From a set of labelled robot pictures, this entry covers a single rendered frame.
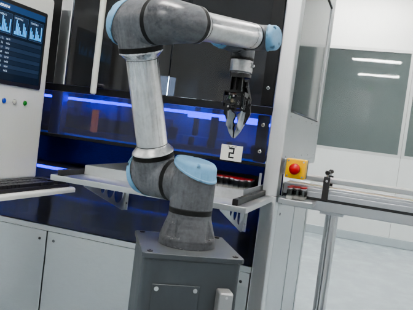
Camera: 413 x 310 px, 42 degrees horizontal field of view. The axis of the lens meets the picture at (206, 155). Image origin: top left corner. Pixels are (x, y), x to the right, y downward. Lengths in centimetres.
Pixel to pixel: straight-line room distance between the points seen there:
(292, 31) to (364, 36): 468
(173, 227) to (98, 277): 98
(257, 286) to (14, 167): 106
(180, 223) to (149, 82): 37
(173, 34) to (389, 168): 543
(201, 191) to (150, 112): 25
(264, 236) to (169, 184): 73
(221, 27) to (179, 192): 44
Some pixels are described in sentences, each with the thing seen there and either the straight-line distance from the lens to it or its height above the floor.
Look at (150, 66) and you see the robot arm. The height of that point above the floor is 124.
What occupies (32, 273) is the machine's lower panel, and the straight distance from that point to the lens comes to 253.
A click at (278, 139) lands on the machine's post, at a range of 204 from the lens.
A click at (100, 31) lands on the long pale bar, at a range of 226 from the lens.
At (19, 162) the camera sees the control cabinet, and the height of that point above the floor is 87.
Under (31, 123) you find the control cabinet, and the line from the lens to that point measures 232.
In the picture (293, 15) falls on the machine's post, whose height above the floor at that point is 155.
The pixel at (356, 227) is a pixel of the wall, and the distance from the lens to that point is 667.
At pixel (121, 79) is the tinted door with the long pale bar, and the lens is 228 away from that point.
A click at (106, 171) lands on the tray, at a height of 90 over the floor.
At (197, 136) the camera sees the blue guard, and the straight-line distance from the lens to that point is 212.
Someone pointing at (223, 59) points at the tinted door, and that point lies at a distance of 213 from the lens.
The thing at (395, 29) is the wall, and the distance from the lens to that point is 674.
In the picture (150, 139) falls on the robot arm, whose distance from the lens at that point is 146.
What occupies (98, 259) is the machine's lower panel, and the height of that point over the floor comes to 50.
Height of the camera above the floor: 111
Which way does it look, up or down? 3 degrees down
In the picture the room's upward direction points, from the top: 7 degrees clockwise
